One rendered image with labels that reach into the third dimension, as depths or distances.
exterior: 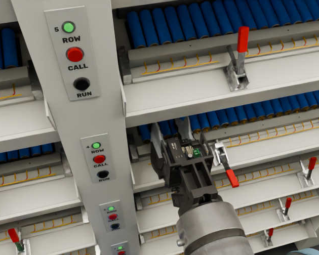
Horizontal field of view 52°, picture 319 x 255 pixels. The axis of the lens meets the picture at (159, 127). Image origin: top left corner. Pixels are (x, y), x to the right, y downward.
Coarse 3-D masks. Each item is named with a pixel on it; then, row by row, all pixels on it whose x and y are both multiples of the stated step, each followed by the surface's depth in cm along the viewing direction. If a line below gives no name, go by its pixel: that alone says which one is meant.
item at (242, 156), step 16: (128, 128) 65; (224, 128) 67; (304, 128) 69; (128, 144) 62; (144, 144) 64; (224, 144) 66; (256, 144) 66; (272, 144) 67; (288, 144) 67; (304, 144) 68; (144, 160) 63; (240, 160) 65; (256, 160) 65; (272, 160) 70; (144, 176) 62
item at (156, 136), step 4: (152, 124) 61; (156, 124) 56; (152, 128) 61; (156, 128) 56; (152, 132) 60; (156, 132) 57; (160, 132) 56; (152, 136) 59; (156, 136) 58; (160, 136) 56; (152, 140) 59; (156, 140) 58; (160, 140) 56; (156, 144) 58; (160, 144) 57; (156, 148) 58; (160, 148) 57; (156, 152) 57; (160, 152) 57; (160, 156) 57
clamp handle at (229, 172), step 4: (220, 156) 63; (224, 156) 63; (224, 160) 62; (224, 164) 61; (228, 164) 61; (228, 168) 61; (228, 172) 60; (232, 172) 60; (228, 176) 60; (232, 176) 59; (232, 180) 59; (236, 180) 59; (232, 184) 58; (236, 184) 58
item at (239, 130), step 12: (264, 120) 66; (276, 120) 66; (288, 120) 66; (300, 120) 67; (216, 132) 64; (228, 132) 64; (240, 132) 64; (252, 132) 66; (276, 132) 67; (240, 144) 65; (144, 156) 63
